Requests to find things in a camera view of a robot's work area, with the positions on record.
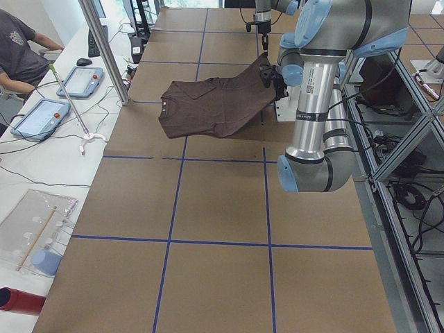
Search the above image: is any aluminium frame post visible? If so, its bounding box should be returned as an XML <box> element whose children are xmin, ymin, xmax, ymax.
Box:
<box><xmin>78</xmin><ymin>0</ymin><xmax>129</xmax><ymax>105</ymax></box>

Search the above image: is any teach pendant tablet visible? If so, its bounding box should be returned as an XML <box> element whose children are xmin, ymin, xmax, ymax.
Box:
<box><xmin>10</xmin><ymin>99</ymin><xmax>70</xmax><ymax>141</ymax></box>
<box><xmin>62</xmin><ymin>66</ymin><xmax>104</xmax><ymax>99</ymax></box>

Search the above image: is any lower teach pendant tablet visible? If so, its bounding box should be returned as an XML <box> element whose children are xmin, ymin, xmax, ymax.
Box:
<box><xmin>10</xmin><ymin>99</ymin><xmax>70</xmax><ymax>141</ymax></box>

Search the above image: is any red cylinder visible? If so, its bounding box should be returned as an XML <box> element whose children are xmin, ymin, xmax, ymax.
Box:
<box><xmin>1</xmin><ymin>287</ymin><xmax>46</xmax><ymax>316</ymax></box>

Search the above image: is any seated person in grey shirt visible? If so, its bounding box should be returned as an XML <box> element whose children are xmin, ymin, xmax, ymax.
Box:
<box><xmin>1</xmin><ymin>10</ymin><xmax>64</xmax><ymax>98</ymax></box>

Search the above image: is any black keyboard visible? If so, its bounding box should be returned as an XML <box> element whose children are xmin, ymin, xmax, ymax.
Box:
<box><xmin>87</xmin><ymin>25</ymin><xmax>108</xmax><ymax>58</ymax></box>

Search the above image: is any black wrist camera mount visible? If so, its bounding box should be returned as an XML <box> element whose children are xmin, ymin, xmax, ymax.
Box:
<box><xmin>259</xmin><ymin>65</ymin><xmax>277</xmax><ymax>88</ymax></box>

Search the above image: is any upper teach pendant tablet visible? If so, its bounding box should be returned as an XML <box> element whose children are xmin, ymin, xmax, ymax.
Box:
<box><xmin>62</xmin><ymin>66</ymin><xmax>104</xmax><ymax>99</ymax></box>

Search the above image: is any blue cup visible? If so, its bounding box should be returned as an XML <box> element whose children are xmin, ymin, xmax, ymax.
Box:
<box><xmin>31</xmin><ymin>250</ymin><xmax>62</xmax><ymax>276</ymax></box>

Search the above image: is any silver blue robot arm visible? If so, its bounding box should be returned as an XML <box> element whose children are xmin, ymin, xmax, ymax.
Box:
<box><xmin>277</xmin><ymin>1</ymin><xmax>411</xmax><ymax>192</ymax></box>
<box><xmin>253</xmin><ymin>0</ymin><xmax>300</xmax><ymax>53</ymax></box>

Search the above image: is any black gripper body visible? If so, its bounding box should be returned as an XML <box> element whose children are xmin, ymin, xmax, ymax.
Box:
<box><xmin>272</xmin><ymin>74</ymin><xmax>289</xmax><ymax>101</ymax></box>
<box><xmin>261</xmin><ymin>33</ymin><xmax>269</xmax><ymax>53</ymax></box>

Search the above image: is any black computer mouse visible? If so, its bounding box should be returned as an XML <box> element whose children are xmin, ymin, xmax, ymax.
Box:
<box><xmin>76</xmin><ymin>58</ymin><xmax>92</xmax><ymax>67</ymax></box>

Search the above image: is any brown t-shirt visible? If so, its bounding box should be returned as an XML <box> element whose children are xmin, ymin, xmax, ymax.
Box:
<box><xmin>159</xmin><ymin>54</ymin><xmax>275</xmax><ymax>138</ymax></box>

